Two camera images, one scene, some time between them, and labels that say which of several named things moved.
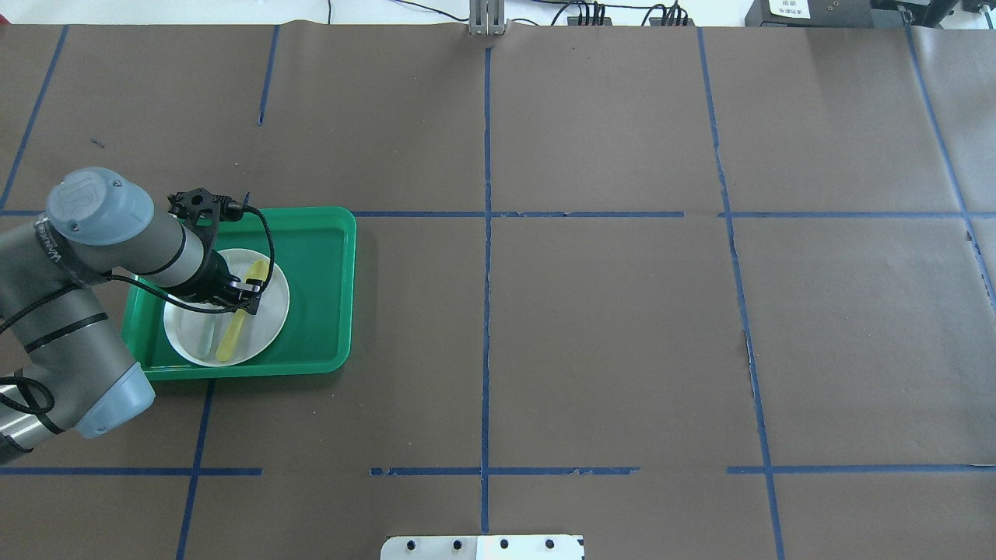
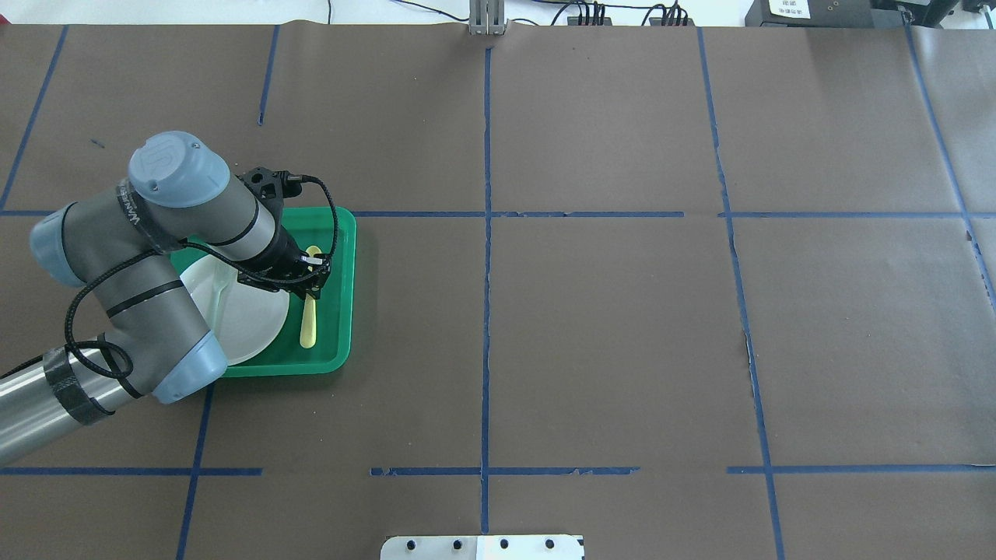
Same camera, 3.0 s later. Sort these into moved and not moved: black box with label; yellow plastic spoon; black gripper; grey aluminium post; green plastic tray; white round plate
Moved: black gripper; yellow plastic spoon
Not moved: black box with label; white round plate; green plastic tray; grey aluminium post
